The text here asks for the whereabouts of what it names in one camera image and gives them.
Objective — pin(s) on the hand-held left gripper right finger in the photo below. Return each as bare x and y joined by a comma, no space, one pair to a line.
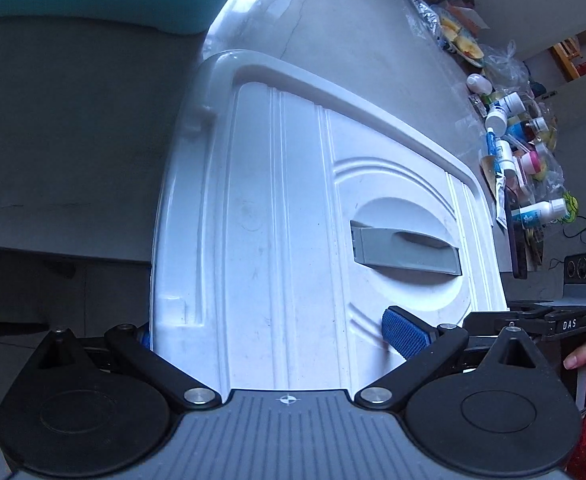
405,332

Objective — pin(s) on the blue white ointment tube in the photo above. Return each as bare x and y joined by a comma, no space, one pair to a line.
493,180

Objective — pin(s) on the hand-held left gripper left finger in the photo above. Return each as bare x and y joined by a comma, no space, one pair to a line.
138,349

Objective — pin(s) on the blue white plastic wrapper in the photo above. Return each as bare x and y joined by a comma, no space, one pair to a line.
425,12

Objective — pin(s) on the small white round bottle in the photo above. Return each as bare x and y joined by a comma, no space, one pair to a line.
479,84

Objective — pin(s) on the pink white bottle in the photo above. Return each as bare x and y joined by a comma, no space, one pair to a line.
533,161

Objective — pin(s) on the white spray bottle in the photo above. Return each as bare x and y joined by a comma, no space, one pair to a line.
540,212

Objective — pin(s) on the brown syrup bottle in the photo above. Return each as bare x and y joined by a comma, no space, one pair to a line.
533,127

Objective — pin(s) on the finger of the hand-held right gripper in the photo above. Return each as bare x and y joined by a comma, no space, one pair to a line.
535,305
498,321

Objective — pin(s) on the white bottle blue label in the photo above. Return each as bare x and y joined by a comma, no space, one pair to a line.
511,102

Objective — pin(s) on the white storage box lid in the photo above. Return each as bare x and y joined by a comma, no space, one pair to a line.
273,210

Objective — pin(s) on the orange paper packet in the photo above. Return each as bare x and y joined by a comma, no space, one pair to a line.
468,12

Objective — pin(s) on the wooden shelf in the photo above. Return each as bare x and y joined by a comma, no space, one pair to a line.
575,52

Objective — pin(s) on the clear plastic bag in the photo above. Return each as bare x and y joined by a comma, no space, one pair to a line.
508,65

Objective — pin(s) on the slim white bottle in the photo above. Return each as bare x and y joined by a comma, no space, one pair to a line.
504,155

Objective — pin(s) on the plate of sliced fruit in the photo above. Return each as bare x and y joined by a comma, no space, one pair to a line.
463,42

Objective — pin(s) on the white capped pill bottle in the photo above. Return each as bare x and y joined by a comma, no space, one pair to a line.
496,120

